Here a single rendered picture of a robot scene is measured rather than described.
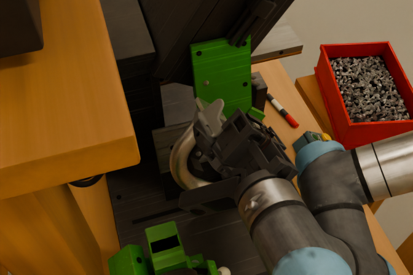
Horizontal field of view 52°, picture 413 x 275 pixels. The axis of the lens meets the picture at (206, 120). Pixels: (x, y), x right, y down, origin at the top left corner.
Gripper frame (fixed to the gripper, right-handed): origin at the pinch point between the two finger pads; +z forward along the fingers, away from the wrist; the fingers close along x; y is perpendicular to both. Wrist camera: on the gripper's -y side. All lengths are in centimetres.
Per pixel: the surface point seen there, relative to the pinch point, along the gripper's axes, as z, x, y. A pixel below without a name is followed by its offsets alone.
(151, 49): 19.0, 6.7, 0.2
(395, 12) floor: 170, -185, 68
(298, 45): 25.1, -24.3, 17.4
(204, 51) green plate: 13.1, 0.7, 6.6
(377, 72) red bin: 37, -64, 25
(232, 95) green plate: 13.1, -10.3, 2.3
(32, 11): -21.3, 33.6, 9.1
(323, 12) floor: 185, -150, 38
